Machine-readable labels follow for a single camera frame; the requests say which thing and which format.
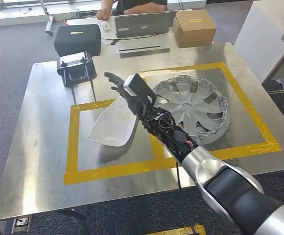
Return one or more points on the person's hand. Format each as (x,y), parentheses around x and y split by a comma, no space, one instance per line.
(103,14)

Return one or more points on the black carry case yellow label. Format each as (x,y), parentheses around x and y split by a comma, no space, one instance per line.
(78,40)

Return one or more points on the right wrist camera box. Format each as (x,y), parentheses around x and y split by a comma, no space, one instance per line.
(138,87)

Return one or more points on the white desk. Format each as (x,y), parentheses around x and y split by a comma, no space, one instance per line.
(107,43)

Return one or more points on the cardboard box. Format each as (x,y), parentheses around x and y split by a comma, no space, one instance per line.
(193,29)

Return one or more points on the grey laptop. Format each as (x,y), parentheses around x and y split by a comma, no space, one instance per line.
(144,24)

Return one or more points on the steel workbench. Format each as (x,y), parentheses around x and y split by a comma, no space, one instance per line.
(46,146)

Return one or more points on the grey metal bar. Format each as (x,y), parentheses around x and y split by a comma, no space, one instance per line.
(143,52)

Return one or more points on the person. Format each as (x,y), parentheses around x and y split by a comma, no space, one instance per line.
(142,5)

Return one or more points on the yellow tape square on steel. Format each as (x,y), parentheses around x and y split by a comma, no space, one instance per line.
(73,146)

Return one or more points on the black remote controller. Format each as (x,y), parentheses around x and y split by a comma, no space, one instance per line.
(77,68)

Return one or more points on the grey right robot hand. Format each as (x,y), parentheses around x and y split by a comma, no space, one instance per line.
(132,102)

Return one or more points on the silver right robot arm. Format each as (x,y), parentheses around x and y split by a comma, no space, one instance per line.
(229,188)

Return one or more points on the yellow floor tape square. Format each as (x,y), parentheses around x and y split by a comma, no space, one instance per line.
(181,231)

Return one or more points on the grey round metal part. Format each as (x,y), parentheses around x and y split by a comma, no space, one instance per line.
(193,107)

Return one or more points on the white plastic shell part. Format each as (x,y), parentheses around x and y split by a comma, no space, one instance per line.
(115,126)

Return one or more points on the white table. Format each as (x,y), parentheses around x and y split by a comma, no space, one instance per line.
(259,39)

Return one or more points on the white computer mouse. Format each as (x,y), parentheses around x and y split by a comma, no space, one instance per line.
(105,26)

